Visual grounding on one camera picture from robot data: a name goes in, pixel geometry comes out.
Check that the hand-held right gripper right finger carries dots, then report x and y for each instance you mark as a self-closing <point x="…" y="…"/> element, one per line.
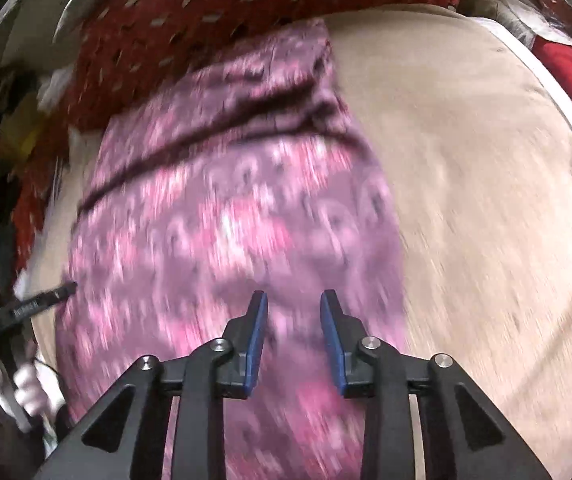
<point x="333" y="345"/>

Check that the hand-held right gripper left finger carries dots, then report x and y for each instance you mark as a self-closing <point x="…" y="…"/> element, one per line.
<point x="257" y="340"/>

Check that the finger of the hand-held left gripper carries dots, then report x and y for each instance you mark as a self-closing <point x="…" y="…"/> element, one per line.
<point x="46" y="300"/>

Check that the purple floral garment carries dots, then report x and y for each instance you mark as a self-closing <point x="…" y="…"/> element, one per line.
<point x="216" y="210"/>

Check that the pile of mixed clothes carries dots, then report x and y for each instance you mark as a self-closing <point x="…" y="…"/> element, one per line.
<point x="8" y="87"/>

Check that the person's left hand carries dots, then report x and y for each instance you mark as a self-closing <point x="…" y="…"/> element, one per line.
<point x="28" y="385"/>

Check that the beige fleece blanket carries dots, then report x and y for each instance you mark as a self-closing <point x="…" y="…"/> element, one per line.
<point x="466" y="210"/>

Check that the red fish-print pillow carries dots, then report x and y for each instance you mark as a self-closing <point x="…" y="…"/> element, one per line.
<point x="216" y="10"/>

